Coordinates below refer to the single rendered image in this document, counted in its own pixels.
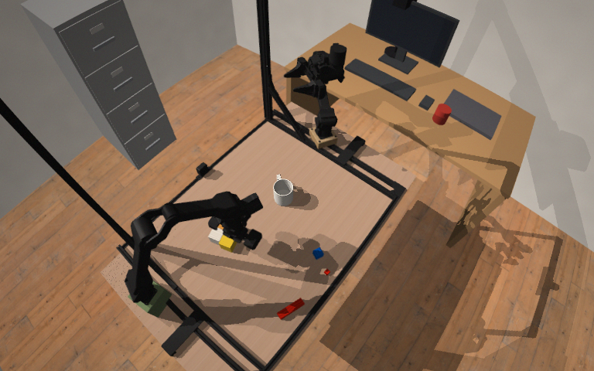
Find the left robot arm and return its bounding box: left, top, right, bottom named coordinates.
left=308, top=43, right=347, bottom=140

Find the blue cube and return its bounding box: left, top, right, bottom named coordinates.
left=312, top=247, right=324, bottom=259

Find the red rectangular bar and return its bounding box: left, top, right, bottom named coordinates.
left=277, top=298, right=305, bottom=320

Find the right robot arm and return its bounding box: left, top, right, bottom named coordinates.
left=125, top=191, right=263, bottom=305

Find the grey cup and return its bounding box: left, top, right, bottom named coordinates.
left=273, top=174, right=293, bottom=206

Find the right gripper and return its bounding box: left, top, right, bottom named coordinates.
left=208, top=216, right=262, bottom=250

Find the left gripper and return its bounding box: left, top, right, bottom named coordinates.
left=284, top=57, right=332, bottom=100

